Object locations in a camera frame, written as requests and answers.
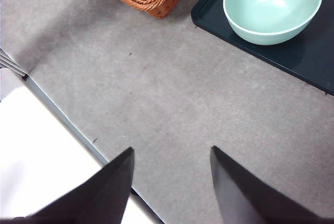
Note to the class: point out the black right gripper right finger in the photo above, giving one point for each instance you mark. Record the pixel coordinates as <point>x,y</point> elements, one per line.
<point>242,198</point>

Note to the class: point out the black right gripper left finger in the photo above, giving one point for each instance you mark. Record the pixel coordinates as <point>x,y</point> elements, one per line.
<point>99,198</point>

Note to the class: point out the teal ribbed bowl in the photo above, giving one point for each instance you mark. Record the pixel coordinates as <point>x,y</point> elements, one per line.
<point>271,7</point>

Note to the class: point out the black rectangular tray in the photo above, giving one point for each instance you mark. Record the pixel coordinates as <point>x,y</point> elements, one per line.
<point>300,59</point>

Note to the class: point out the grey ridged metal rail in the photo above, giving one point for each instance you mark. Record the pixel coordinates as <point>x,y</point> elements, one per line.
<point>10,63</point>

